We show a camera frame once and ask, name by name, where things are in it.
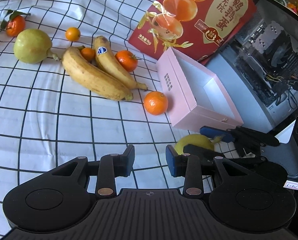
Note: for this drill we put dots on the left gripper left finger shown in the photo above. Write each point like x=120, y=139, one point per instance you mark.
x=110, y=167

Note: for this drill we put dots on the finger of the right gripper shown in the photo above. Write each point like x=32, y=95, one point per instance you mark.
x=202, y=153
x=212, y=133

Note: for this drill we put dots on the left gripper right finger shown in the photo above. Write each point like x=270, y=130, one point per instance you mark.
x=187, y=166

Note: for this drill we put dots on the green pear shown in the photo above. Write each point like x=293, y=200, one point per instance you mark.
x=196, y=140
x=33, y=46

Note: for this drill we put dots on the mandarin orange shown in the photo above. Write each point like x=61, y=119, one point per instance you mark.
x=156, y=103

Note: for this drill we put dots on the spotted banana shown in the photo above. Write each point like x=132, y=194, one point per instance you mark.
x=92, y=78

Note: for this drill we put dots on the mandarin with green stem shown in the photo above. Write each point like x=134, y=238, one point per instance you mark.
x=127, y=60

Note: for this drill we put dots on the banana with blue sticker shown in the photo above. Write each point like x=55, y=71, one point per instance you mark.
x=107, y=62

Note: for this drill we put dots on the small kumquat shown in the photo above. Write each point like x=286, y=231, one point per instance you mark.
x=72, y=34
x=88, y=54

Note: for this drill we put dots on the leafy mandarin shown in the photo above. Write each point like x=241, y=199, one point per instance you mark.
x=13, y=22

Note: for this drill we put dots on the pink cardboard box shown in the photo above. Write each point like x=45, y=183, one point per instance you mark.
x=196, y=95

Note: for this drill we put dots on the checkered white tablecloth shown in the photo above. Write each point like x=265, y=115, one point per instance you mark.
x=47, y=119

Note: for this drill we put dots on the red snack bag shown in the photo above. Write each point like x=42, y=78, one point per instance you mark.
x=196, y=28

